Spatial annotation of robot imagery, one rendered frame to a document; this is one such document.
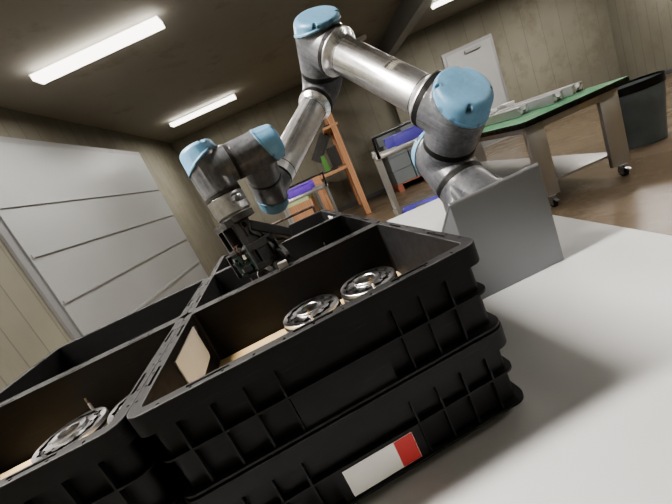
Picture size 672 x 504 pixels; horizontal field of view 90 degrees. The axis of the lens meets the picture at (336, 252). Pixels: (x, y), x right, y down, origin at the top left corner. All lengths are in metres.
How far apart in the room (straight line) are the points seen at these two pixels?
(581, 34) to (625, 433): 9.87
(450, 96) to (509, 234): 0.29
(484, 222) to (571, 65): 9.29
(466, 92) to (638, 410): 0.55
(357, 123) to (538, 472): 7.66
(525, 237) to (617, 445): 0.41
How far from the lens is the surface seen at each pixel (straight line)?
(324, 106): 1.00
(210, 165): 0.70
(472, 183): 0.76
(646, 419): 0.51
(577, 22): 10.17
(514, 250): 0.76
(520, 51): 9.36
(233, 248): 0.68
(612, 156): 3.67
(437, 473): 0.48
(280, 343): 0.35
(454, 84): 0.75
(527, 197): 0.76
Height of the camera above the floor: 1.07
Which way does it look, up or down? 14 degrees down
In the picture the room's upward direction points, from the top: 24 degrees counter-clockwise
